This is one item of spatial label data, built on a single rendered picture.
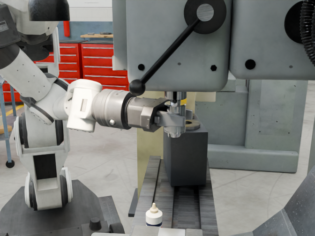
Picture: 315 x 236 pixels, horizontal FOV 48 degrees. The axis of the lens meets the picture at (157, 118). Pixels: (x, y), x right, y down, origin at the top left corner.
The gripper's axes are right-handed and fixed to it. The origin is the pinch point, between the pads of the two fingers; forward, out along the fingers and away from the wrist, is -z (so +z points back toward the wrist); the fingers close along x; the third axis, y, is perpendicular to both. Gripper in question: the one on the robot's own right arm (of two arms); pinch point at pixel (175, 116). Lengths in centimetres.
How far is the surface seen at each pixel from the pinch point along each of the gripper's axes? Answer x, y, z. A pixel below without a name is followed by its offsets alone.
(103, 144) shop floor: 258, 126, 179
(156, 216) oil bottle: -1.1, 25.1, 3.7
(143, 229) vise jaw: -10.7, 22.4, 2.7
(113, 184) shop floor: 176, 125, 119
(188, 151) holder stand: 32.0, 21.1, 6.9
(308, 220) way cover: 13.2, 26.0, -29.7
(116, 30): -5.7, -18.1, 10.8
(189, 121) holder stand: 39.2, 13.7, 9.2
